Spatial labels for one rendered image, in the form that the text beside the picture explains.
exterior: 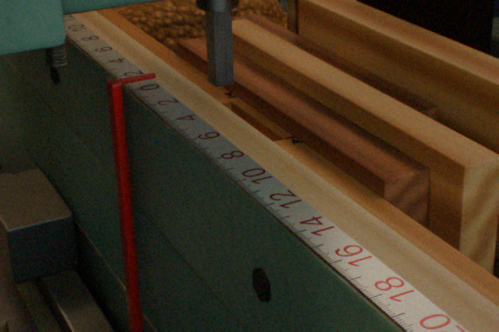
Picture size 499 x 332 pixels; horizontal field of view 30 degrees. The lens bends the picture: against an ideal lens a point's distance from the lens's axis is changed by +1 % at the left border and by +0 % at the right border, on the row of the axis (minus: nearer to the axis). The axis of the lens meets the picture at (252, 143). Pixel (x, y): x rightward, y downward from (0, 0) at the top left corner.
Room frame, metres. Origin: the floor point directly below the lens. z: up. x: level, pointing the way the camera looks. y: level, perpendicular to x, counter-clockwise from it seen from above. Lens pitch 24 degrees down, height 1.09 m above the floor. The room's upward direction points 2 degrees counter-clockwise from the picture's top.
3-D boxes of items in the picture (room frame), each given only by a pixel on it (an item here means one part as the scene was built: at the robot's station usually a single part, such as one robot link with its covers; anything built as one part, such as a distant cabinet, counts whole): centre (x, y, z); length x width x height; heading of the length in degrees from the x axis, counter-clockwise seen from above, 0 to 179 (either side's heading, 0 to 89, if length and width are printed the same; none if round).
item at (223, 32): (0.39, 0.01, 0.97); 0.01 x 0.01 x 0.05; 26
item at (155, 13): (0.65, 0.04, 0.92); 0.14 x 0.09 x 0.04; 116
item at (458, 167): (0.38, -0.04, 0.93); 0.20 x 0.02 x 0.06; 26
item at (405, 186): (0.39, -0.01, 0.92); 0.19 x 0.02 x 0.05; 26
